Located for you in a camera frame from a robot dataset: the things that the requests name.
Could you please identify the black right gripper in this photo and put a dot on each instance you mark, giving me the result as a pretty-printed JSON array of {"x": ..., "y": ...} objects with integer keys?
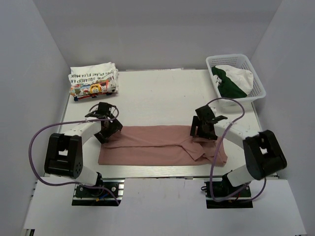
[{"x": 201, "y": 130}]

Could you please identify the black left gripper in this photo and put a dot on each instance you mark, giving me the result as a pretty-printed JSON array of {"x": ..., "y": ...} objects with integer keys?
[{"x": 108, "y": 131}]

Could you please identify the pink t shirt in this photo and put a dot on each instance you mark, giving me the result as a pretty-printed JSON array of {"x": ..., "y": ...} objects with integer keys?
[{"x": 164, "y": 145}]

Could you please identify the white printed t shirt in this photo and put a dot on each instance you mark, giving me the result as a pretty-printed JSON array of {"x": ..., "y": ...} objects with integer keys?
[{"x": 93, "y": 80}]

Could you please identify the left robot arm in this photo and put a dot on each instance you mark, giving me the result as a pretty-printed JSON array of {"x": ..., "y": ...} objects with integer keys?
[{"x": 64, "y": 156}]

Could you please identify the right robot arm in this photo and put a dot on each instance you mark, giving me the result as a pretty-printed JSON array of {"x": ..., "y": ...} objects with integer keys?
[{"x": 262, "y": 151}]

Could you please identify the green and white t shirt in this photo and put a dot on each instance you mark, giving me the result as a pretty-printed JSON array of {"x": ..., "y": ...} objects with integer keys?
[{"x": 232, "y": 82}]

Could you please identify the white plastic basket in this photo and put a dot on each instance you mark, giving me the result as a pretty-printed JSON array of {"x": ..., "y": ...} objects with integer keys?
[{"x": 238, "y": 61}]

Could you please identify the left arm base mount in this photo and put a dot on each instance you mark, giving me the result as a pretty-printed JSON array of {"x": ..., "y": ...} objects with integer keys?
[{"x": 83, "y": 196}]

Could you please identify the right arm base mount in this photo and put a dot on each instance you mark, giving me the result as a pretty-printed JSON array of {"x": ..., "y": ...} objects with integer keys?
[{"x": 220, "y": 190}]

